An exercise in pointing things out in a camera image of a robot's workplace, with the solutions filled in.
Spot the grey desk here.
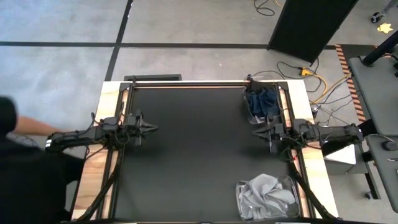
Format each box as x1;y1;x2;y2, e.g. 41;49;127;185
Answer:
363;134;398;214
348;55;398;137

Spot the yellow paper scrap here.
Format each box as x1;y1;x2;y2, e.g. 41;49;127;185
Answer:
376;22;394;34

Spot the person's forearm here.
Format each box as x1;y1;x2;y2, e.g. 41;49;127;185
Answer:
14;116;65;137

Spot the black caster wheel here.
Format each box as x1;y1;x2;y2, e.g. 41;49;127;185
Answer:
370;0;398;24

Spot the black cabinet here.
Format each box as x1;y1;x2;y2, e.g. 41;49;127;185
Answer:
267;0;359;65

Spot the black beam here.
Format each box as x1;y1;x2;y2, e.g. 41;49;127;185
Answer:
322;119;377;157

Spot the black table mat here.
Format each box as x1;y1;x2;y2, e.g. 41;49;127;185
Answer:
113;86;293;222

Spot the black pole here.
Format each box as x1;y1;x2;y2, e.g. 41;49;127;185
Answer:
361;30;398;67

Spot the person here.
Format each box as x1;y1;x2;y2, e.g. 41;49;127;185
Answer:
0;95;86;224

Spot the dark blue towel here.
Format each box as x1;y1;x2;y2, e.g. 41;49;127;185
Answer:
248;88;280;118

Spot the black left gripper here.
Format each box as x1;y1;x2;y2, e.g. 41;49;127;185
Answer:
124;109;159;147

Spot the clear plastic bin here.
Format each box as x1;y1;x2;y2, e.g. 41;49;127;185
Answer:
242;73;283;125
235;174;302;221

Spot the black computer mouse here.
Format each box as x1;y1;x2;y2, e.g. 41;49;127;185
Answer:
381;140;398;152

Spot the black floor cable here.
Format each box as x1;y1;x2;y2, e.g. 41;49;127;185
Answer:
276;57;321;81
253;0;277;17

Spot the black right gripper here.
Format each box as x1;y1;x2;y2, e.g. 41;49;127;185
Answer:
252;119;293;153

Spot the orange black striped strip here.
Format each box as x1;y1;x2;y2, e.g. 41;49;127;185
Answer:
335;44;368;124

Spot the yellow floor cable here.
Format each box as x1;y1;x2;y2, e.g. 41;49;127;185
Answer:
307;72;352;105

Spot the pale step stool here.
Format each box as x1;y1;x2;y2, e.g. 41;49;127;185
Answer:
323;143;369;175

